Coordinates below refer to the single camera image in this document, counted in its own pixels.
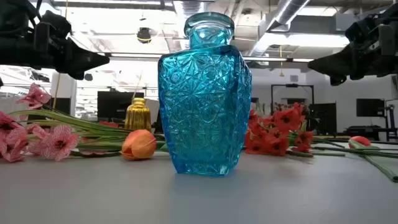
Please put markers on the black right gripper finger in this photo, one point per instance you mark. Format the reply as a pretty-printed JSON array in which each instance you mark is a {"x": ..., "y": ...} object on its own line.
[
  {"x": 339, "y": 63},
  {"x": 337, "y": 80}
]

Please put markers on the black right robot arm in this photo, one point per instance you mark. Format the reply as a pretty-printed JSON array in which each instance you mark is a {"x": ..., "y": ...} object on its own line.
[{"x": 394, "y": 46}]

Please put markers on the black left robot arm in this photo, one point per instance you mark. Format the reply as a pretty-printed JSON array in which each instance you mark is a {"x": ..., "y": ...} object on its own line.
[{"x": 15, "y": 46}]

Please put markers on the yellow glass vase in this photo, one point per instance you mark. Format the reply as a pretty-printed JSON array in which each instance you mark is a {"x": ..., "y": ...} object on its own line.
[{"x": 137, "y": 116}]

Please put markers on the blue cut-glass vase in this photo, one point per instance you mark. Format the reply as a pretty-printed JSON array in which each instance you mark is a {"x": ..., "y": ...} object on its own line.
[{"x": 202, "y": 109}]

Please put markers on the black screen by pillar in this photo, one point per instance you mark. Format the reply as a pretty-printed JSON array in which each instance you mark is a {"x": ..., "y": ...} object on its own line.
[{"x": 63, "y": 105}]

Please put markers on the black cabinet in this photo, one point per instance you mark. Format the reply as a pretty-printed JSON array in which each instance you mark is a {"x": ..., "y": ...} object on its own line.
[{"x": 323, "y": 118}]

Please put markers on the large black monitor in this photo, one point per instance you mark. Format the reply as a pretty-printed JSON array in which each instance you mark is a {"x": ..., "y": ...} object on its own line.
[{"x": 112, "y": 105}]

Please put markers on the ceiling light strip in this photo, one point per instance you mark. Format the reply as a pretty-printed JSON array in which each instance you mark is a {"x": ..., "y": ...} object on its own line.
[
  {"x": 136, "y": 55},
  {"x": 267, "y": 59}
]

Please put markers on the black bench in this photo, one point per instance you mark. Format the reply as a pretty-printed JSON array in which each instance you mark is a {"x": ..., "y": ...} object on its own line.
[{"x": 363, "y": 128}]

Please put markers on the black equipment stand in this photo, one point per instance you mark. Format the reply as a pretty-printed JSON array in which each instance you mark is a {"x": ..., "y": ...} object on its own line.
[{"x": 390, "y": 121}]

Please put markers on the small black wall monitor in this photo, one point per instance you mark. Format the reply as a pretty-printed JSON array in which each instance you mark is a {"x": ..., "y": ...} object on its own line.
[{"x": 370, "y": 107}]

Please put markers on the black frame stand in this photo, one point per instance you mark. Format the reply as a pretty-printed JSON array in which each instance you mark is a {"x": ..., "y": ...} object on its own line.
[{"x": 292, "y": 85}]

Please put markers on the black ceiling dome camera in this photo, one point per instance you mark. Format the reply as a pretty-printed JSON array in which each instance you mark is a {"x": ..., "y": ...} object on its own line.
[{"x": 144, "y": 35}]

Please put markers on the silver ventilation duct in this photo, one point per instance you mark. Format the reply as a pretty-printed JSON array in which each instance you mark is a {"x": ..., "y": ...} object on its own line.
[{"x": 286, "y": 12}]

